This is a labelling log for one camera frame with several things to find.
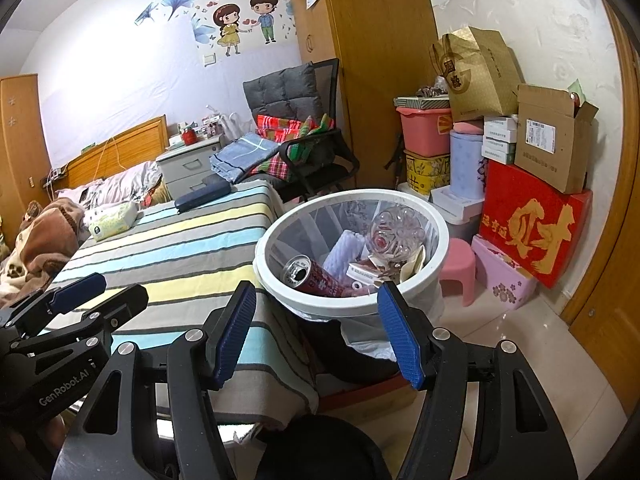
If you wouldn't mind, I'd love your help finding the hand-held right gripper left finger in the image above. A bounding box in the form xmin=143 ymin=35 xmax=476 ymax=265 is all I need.
xmin=50 ymin=280 xmax=258 ymax=480

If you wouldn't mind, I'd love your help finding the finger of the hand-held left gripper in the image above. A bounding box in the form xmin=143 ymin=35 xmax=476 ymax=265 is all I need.
xmin=0 ymin=272 xmax=108 ymax=341
xmin=10 ymin=284 xmax=150 ymax=356

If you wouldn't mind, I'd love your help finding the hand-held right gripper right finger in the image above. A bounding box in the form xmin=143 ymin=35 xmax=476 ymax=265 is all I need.
xmin=376 ymin=282 xmax=581 ymax=480

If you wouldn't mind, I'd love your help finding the white rimmed trash bin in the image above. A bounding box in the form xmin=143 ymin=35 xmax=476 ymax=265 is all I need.
xmin=252 ymin=188 xmax=451 ymax=376

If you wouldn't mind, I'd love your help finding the white red carton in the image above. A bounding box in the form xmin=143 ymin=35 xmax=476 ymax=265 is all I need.
xmin=346 ymin=261 xmax=386 ymax=283

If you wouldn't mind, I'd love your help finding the beige paper box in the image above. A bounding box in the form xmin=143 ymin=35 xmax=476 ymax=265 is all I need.
xmin=400 ymin=247 xmax=428 ymax=281

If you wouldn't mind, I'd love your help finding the dark red snack packet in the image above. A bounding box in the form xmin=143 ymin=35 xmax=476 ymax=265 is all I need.
xmin=282 ymin=255 xmax=351 ymax=301

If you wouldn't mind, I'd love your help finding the clear bottle with red label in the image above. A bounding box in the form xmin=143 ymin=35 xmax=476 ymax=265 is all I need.
xmin=369 ymin=208 xmax=426 ymax=266

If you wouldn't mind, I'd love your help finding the brown plush blanket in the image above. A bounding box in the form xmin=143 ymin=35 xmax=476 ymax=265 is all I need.
xmin=0 ymin=197 xmax=88 ymax=306

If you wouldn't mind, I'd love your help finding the yellow tissue pack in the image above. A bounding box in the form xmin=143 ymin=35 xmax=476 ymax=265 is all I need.
xmin=89 ymin=201 xmax=138 ymax=240

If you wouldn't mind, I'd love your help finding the pink plastic stool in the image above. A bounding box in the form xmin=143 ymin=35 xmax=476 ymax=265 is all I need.
xmin=440 ymin=237 xmax=478 ymax=308

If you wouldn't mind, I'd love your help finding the striped table cloth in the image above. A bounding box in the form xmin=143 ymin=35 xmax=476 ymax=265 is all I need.
xmin=47 ymin=180 xmax=321 ymax=426

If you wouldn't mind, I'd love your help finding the pink grey quilt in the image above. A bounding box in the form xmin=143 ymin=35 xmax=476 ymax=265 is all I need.
xmin=55 ymin=160 xmax=166 ymax=211

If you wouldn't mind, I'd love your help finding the pink floral box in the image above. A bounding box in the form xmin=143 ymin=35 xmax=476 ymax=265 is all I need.
xmin=471 ymin=235 xmax=538 ymax=311

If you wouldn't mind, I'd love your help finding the grey plastic storage box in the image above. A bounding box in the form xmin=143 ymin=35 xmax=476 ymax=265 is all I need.
xmin=397 ymin=182 xmax=483 ymax=243

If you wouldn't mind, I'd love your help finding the dark blue case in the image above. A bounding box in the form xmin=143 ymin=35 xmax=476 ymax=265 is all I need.
xmin=174 ymin=182 xmax=232 ymax=212

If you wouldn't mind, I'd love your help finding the wooden bed headboard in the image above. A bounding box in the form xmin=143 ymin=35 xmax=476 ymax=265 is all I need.
xmin=65 ymin=114 xmax=170 ymax=191

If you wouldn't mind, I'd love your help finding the white flat box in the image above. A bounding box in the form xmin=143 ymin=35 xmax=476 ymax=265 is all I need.
xmin=430 ymin=185 xmax=486 ymax=221

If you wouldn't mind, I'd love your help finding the grey nightstand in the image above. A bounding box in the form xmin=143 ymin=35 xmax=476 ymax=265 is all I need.
xmin=156 ymin=135 xmax=226 ymax=200

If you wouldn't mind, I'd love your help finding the small wooden wardrobe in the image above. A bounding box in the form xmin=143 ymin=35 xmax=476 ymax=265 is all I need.
xmin=0 ymin=74 xmax=51 ymax=246

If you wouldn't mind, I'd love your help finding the yellow patterned box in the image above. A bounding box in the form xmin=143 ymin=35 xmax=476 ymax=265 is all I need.
xmin=404 ymin=150 xmax=453 ymax=196

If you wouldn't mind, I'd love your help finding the red gift box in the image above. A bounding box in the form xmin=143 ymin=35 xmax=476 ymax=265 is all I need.
xmin=479 ymin=159 xmax=593 ymax=290

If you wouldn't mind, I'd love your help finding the blue folded cloth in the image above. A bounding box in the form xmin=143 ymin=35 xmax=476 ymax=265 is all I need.
xmin=209 ymin=132 xmax=281 ymax=183

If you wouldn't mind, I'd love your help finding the lavender round box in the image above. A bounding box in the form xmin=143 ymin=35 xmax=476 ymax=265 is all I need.
xmin=449 ymin=130 xmax=488 ymax=198

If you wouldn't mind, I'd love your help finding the black office chair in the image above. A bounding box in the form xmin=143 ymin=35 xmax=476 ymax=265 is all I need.
xmin=243 ymin=58 xmax=361 ymax=201

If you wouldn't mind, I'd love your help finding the red plaid cloth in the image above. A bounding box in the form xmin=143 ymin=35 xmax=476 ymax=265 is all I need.
xmin=255 ymin=112 xmax=346 ymax=183

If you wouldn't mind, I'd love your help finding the pink plastic storage bin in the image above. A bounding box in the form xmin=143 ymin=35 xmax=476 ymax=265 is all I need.
xmin=397 ymin=106 xmax=456 ymax=157

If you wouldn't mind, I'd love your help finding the wooden door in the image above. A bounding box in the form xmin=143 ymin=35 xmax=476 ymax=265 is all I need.
xmin=560 ymin=0 xmax=640 ymax=421

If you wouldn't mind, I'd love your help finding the patterned grey bin lid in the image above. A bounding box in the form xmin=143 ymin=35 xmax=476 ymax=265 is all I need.
xmin=394 ymin=95 xmax=453 ymax=110

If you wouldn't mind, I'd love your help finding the grey quilted chair cushion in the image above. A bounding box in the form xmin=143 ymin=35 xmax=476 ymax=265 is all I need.
xmin=243 ymin=63 xmax=326 ymax=121

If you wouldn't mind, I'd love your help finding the open cardboard box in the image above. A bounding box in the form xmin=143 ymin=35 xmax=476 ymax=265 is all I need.
xmin=514 ymin=84 xmax=600 ymax=195

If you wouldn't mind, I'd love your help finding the gold paper bag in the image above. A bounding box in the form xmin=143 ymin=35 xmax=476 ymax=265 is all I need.
xmin=432 ymin=27 xmax=521 ymax=118

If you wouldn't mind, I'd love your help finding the tall wooden wardrobe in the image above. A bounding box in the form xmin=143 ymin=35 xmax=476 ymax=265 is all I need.
xmin=297 ymin=0 xmax=446 ymax=196

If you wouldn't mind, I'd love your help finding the blue flower wall sticker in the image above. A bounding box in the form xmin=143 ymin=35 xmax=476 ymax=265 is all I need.
xmin=135 ymin=0 xmax=221 ymax=46

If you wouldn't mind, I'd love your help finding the cartoon couple wall sticker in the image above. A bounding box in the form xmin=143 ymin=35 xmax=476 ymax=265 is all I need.
xmin=212 ymin=0 xmax=281 ymax=57

